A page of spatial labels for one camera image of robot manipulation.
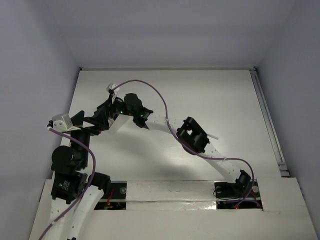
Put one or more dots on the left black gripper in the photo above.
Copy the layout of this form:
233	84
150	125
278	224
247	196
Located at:
78	127

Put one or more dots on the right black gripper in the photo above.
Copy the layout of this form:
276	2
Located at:
110	104

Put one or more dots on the white compartment organizer box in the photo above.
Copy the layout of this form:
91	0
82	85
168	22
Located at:
116	124

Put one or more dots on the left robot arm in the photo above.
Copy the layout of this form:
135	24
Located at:
77	187

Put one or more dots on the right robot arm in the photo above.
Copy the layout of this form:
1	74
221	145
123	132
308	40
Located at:
188	132

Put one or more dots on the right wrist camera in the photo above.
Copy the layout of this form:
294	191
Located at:
112	89

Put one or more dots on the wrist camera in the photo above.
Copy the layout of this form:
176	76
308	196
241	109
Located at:
62	123
112	89

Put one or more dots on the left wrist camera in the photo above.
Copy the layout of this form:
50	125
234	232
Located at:
62	123

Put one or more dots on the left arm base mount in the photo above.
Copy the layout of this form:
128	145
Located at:
116	200

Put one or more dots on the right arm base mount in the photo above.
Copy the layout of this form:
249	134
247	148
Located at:
243	194

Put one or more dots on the aluminium rail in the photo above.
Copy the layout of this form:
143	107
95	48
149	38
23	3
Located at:
276	147

